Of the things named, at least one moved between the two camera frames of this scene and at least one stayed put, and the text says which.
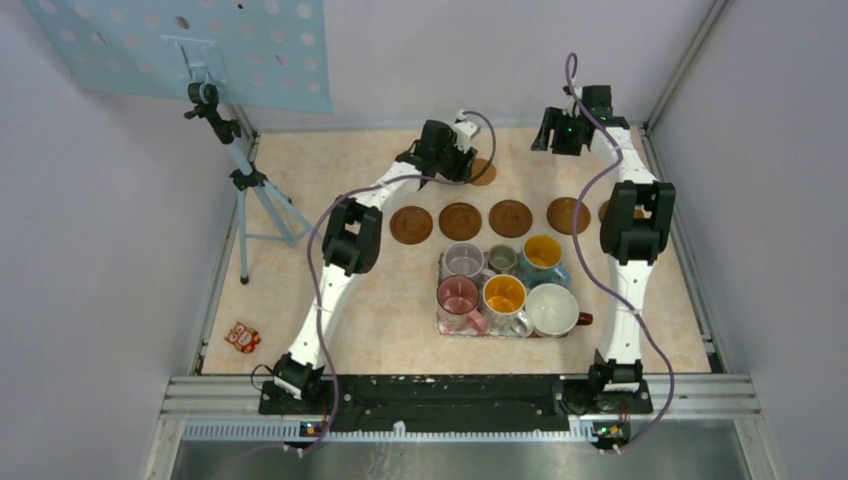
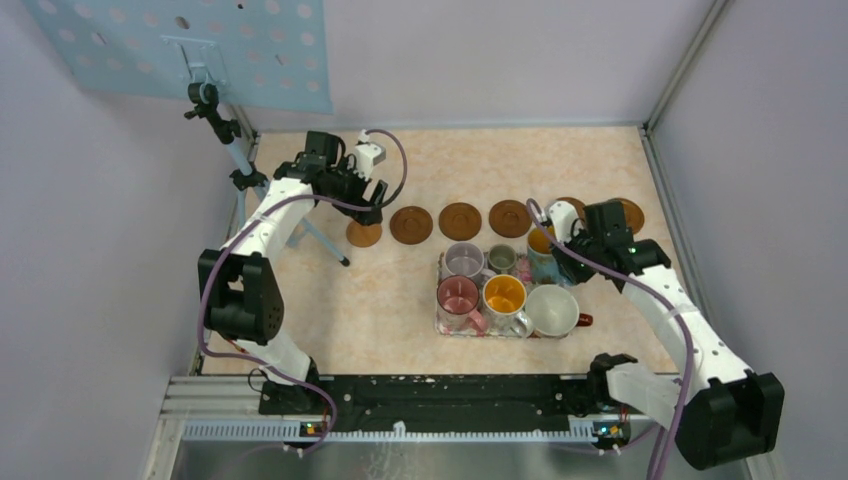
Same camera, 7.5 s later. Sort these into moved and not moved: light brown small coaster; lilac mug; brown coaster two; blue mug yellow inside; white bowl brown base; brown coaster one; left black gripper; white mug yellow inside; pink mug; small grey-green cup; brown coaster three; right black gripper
Moved: right black gripper; light brown small coaster; left black gripper; blue mug yellow inside
Not moved: brown coaster one; pink mug; white bowl brown base; brown coaster two; lilac mug; white mug yellow inside; small grey-green cup; brown coaster three
